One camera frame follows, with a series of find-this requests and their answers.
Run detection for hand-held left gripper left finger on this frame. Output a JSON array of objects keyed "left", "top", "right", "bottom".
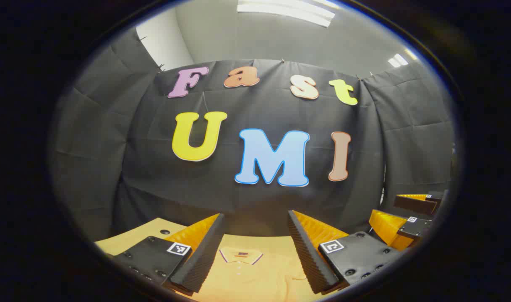
[{"left": 113, "top": 213, "right": 227, "bottom": 294}]

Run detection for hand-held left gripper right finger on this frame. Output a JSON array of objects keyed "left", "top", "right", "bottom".
[{"left": 287, "top": 210, "right": 403, "bottom": 294}]

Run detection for orange polo T-shirt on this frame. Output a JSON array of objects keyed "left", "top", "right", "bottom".
[{"left": 193, "top": 245, "right": 323, "bottom": 302}]

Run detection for black backdrop cloth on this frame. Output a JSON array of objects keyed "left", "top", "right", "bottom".
[{"left": 50, "top": 29, "right": 455, "bottom": 243}]

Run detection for small ceiling light panel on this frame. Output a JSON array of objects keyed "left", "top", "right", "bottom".
[{"left": 388, "top": 48, "right": 418, "bottom": 68}]

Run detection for long ceiling light panel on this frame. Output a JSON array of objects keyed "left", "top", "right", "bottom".
[{"left": 237, "top": 0, "right": 336, "bottom": 28}]

